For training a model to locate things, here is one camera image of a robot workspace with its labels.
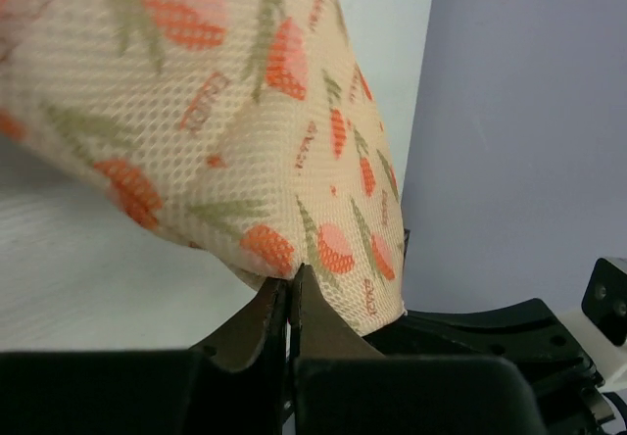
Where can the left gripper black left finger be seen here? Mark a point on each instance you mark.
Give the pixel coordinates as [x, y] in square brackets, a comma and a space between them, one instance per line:
[231, 382]

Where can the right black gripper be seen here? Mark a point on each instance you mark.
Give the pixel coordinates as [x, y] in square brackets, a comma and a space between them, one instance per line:
[563, 376]

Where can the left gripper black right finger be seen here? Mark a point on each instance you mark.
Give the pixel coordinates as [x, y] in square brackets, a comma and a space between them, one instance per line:
[342, 385]

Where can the peach patterned mesh laundry bag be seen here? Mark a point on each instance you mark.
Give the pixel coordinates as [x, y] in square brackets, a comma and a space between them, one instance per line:
[244, 128]

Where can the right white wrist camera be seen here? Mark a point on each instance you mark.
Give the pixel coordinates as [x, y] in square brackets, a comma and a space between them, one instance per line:
[599, 324]

